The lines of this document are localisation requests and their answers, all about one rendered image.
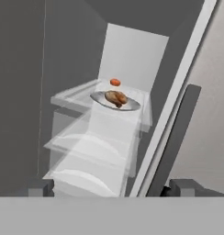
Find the red tomato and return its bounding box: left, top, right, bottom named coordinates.
left=109, top=78, right=122, bottom=87

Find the grey round plate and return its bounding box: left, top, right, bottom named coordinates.
left=89, top=90, right=141, bottom=112

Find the brown chicken drumstick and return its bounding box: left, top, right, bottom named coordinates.
left=104, top=90, right=129, bottom=109

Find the grey fridge door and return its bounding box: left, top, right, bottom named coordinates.
left=129, top=0, right=224, bottom=198

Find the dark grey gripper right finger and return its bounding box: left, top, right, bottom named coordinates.
left=164, top=178, right=224, bottom=198

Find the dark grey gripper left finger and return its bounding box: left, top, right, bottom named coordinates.
left=12, top=178, right=55, bottom=198

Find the clear glass fridge shelf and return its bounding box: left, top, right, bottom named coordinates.
left=50, top=78, right=154, bottom=134
left=43, top=109, right=139, bottom=178

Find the dark grey fridge door handle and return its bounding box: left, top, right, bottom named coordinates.
left=145, top=84, right=203, bottom=198

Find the clear fridge drawer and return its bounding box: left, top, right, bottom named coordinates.
left=42, top=152, right=130, bottom=198

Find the grey fridge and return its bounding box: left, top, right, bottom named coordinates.
left=0, top=0, right=206, bottom=198

